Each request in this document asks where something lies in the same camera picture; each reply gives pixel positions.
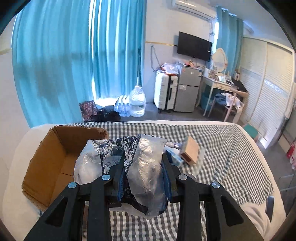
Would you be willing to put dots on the teal stool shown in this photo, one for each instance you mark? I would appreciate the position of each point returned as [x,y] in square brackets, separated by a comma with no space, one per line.
[251,131]

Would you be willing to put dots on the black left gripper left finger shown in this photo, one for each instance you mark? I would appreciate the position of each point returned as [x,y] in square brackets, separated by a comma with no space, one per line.
[63,219]

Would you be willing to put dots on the large water jug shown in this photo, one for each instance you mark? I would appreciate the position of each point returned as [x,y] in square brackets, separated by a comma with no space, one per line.
[137,101]

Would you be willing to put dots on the dark clothes on floor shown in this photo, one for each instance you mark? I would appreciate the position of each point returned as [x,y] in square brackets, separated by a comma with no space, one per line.
[105,114]

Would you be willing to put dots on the air conditioner unit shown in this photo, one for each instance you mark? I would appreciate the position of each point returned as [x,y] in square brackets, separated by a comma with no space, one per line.
[202,10]

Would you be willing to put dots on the white cream tube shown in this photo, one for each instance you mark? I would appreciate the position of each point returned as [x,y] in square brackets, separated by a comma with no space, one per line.
[174,145]

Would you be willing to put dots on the small blue window curtain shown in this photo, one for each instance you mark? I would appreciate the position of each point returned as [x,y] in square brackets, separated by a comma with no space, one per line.
[230,37]

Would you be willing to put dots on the large blue curtain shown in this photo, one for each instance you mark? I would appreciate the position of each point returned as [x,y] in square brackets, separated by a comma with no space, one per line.
[69,52]

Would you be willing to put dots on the oval vanity mirror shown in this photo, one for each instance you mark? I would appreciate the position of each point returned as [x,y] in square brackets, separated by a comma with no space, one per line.
[219,61]

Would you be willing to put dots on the floral patterned bag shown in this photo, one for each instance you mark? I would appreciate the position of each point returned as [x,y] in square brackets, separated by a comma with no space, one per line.
[88,110]

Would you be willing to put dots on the white desk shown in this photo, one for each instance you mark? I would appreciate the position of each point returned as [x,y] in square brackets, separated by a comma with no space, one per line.
[214,85]

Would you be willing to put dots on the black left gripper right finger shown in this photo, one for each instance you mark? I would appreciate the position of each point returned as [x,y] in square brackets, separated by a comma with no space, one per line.
[225,220]

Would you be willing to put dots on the brown cardboard box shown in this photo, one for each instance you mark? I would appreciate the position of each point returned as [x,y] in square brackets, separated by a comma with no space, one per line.
[52,166]

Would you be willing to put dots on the clear plastic bag floral item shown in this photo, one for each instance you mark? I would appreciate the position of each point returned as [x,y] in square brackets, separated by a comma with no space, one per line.
[141,188]

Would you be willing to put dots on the tan kraft paper box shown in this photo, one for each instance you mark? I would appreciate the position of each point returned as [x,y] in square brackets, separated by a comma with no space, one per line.
[189,151]

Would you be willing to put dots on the white suitcase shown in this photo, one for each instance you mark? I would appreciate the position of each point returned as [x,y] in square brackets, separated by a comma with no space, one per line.
[165,91]

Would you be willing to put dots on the pack of water bottles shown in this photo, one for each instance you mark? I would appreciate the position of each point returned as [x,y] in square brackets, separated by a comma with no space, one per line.
[122,106]

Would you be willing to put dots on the wooden chair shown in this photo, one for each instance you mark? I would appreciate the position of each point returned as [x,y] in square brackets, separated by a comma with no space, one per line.
[232,102]

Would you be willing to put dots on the checkered bed sheet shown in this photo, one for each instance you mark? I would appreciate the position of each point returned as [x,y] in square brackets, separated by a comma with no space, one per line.
[229,158]

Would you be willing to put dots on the grey mini fridge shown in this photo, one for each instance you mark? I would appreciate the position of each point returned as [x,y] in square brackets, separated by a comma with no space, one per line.
[189,80]

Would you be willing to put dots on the black wall television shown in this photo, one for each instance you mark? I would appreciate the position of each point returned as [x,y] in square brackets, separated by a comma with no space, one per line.
[194,47]

